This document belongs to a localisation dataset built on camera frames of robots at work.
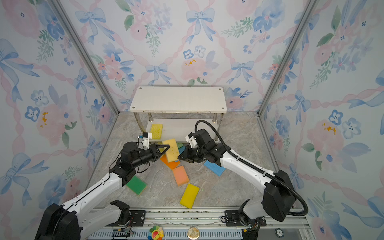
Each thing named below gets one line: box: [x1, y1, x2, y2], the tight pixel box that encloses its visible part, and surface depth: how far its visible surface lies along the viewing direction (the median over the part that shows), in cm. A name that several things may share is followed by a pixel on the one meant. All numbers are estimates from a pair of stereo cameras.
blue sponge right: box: [204, 160, 226, 177], surface depth 92 cm
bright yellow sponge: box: [151, 124, 164, 140], surface depth 102 cm
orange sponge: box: [160, 153, 181, 170], surface depth 74 cm
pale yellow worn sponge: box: [162, 138, 180, 163], surface depth 76 cm
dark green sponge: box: [126, 175, 148, 196], surface depth 84 cm
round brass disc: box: [187, 226, 200, 240], surface depth 72 cm
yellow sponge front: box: [180, 183, 200, 209], surface depth 82 cm
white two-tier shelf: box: [129, 86, 227, 142], surface depth 82 cm
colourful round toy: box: [147, 225, 164, 240], surface depth 70 cm
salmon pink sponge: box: [172, 165, 190, 187], surface depth 88 cm
